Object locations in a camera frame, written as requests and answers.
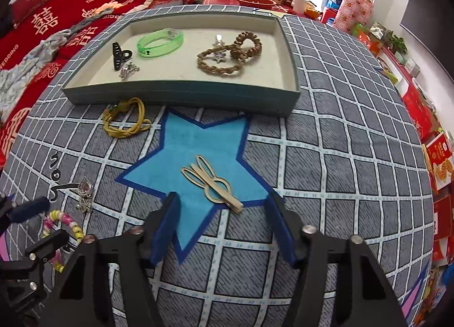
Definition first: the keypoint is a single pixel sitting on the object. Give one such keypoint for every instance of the red covered sofa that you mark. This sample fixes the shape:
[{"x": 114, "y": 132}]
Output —
[{"x": 42, "y": 25}]

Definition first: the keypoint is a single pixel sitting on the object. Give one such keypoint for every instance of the green translucent bangle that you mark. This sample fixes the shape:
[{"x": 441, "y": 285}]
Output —
[{"x": 159, "y": 53}]

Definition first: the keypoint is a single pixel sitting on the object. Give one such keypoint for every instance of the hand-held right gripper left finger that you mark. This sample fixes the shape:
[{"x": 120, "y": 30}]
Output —
[{"x": 165, "y": 234}]

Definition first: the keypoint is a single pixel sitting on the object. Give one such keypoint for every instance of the green potted plant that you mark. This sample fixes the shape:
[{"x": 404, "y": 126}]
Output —
[{"x": 396, "y": 42}]

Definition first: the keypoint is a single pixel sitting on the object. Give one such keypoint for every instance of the row of gift boxes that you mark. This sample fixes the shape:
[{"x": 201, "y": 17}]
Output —
[{"x": 422, "y": 114}]

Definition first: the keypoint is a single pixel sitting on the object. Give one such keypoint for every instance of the grey patterned cloth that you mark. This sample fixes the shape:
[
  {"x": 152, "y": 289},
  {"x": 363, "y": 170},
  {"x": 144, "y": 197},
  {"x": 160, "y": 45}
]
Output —
[{"x": 17, "y": 75}]

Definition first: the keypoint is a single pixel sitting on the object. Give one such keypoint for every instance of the wooden rabbit hair clip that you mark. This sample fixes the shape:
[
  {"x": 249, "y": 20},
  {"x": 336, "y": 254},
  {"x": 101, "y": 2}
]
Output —
[{"x": 227, "y": 201}]

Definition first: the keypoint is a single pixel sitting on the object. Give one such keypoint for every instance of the grey-green jewelry tray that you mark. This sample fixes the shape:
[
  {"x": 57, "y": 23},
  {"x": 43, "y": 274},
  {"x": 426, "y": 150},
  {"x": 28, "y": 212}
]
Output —
[{"x": 177, "y": 96}]

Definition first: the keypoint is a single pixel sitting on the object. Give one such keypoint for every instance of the silver teardrop hair clip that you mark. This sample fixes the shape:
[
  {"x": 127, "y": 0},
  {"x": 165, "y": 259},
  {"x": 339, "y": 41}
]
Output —
[{"x": 85, "y": 188}]

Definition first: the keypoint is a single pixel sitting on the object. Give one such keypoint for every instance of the long silver hair clip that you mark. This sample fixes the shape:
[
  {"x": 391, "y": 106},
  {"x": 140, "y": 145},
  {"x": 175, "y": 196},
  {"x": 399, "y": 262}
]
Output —
[{"x": 220, "y": 54}]

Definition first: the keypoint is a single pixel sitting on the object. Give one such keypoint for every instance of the red plastic stool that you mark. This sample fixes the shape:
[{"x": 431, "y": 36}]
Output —
[{"x": 328, "y": 16}]

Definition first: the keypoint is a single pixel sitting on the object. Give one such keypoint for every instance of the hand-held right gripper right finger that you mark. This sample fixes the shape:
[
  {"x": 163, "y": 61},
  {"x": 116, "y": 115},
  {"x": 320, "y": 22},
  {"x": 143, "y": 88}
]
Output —
[{"x": 283, "y": 231}]

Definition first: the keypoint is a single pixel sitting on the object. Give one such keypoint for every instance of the small rhinestone hair clip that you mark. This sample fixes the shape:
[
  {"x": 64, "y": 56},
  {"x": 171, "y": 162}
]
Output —
[{"x": 127, "y": 70}]

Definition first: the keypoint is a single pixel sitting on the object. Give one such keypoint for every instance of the black wall television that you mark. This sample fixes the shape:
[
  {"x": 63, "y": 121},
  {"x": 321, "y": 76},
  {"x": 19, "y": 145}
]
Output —
[{"x": 432, "y": 11}]

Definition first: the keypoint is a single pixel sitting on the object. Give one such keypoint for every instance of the orange bowl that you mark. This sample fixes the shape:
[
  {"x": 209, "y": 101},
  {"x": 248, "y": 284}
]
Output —
[{"x": 313, "y": 14}]

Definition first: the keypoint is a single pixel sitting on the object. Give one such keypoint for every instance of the red plastic basket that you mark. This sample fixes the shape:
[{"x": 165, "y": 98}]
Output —
[{"x": 255, "y": 2}]

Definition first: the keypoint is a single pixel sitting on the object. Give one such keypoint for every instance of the black claw hair clip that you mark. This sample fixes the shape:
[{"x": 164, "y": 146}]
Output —
[{"x": 119, "y": 52}]

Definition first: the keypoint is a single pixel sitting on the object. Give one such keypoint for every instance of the red white patterned box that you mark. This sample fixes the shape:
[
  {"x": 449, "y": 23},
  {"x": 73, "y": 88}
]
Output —
[{"x": 353, "y": 11}]

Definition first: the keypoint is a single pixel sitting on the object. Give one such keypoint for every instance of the white cup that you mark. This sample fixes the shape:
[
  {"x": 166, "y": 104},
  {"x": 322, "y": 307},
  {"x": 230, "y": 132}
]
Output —
[{"x": 299, "y": 5}]

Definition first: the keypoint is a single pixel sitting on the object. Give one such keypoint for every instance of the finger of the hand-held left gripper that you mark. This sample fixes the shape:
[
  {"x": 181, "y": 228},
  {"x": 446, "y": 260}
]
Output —
[
  {"x": 32, "y": 208},
  {"x": 49, "y": 242}
]

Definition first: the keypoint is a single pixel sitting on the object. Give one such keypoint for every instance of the round red table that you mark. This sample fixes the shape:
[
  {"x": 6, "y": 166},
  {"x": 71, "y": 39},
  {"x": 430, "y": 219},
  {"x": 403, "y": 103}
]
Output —
[{"x": 220, "y": 1}]

